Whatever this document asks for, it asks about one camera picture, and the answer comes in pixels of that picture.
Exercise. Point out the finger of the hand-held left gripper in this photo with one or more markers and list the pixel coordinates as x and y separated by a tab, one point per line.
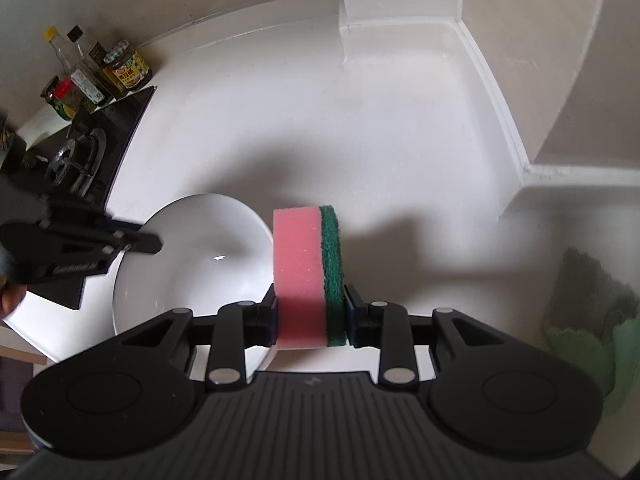
140	242

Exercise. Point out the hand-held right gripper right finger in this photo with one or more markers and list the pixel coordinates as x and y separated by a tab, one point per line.
348	317

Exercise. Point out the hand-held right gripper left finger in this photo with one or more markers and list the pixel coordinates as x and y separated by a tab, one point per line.
272	317

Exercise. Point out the pink and green sponge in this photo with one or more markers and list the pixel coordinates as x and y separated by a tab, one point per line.
300	270

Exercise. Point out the white bowl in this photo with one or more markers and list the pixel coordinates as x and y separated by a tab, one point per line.
200	250

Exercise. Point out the person's left hand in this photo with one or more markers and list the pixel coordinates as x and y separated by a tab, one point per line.
11	301

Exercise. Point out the metal stove burner grate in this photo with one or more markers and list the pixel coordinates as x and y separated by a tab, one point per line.
75	160

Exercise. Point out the black glass stove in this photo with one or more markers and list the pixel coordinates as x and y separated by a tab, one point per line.
110	125

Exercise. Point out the green jar with dark lid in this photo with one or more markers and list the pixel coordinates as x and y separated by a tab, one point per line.
54	100

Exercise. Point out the red cap bottle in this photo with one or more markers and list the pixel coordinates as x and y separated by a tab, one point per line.
66	92

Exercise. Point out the black cap clear bottle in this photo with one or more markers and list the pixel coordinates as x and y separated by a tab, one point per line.
87	77

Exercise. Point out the jar with checkered lid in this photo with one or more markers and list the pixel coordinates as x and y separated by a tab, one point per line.
129	69

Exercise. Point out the dark sauce bottle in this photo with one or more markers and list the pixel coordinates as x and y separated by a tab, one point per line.
102	67

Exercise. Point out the yellow cap clear bottle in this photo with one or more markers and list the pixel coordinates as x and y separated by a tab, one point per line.
59	52

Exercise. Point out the green cloth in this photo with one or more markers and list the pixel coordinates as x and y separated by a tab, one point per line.
580	350

